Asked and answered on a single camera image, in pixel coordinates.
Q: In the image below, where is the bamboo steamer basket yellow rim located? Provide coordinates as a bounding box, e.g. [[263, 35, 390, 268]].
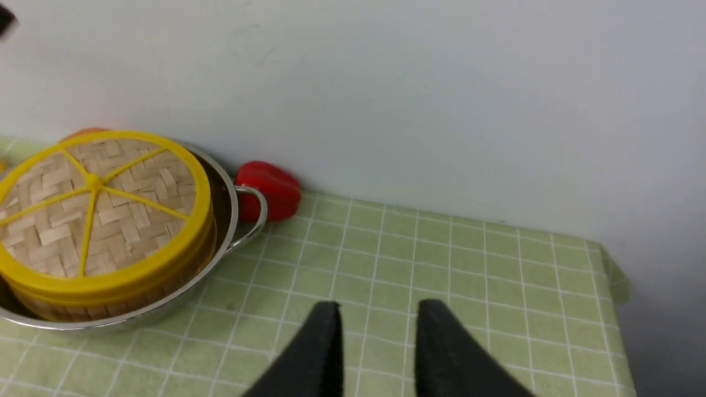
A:
[[3, 217, 218, 323]]

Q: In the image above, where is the woven bamboo steamer lid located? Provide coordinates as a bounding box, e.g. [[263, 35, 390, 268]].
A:
[[2, 131, 214, 282]]

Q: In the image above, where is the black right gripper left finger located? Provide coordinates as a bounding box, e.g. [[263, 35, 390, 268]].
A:
[[244, 301, 345, 396]]

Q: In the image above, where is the green checkered tablecloth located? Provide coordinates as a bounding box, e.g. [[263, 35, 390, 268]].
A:
[[2, 192, 635, 396]]

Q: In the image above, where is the stainless steel pot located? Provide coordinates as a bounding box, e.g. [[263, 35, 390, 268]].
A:
[[1, 141, 267, 334]]

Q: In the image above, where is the red bell pepper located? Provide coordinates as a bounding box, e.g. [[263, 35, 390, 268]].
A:
[[234, 161, 302, 223]]

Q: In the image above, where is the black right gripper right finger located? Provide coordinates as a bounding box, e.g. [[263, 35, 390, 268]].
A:
[[414, 299, 533, 396]]

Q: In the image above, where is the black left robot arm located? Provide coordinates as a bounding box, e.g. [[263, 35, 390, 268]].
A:
[[0, 3, 18, 39]]

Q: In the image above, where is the orange fruit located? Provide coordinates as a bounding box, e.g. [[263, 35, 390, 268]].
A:
[[60, 127, 109, 142]]

